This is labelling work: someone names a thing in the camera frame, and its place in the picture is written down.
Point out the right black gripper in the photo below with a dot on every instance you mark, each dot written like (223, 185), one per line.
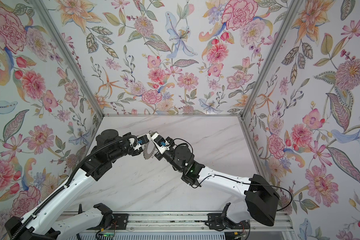
(160, 156)

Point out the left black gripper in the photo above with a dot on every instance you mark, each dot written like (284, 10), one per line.
(137, 152)

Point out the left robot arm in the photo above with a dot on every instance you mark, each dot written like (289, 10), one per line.
(41, 223)

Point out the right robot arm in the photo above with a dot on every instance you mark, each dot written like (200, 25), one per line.
(257, 199)

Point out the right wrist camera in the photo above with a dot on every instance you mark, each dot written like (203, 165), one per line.
(161, 143)

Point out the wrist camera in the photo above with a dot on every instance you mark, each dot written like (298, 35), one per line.
(161, 143)
(142, 141)

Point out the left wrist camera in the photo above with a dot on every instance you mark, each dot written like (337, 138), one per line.
(142, 141)

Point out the left aluminium corner post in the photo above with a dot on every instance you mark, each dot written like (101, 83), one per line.
(51, 27)

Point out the aluminium corner post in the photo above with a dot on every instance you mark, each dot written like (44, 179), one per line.
(291, 13)
(51, 27)

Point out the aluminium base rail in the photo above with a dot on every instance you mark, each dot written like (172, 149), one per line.
(187, 226)

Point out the right aluminium corner post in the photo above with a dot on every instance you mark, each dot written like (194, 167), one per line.
(291, 13)

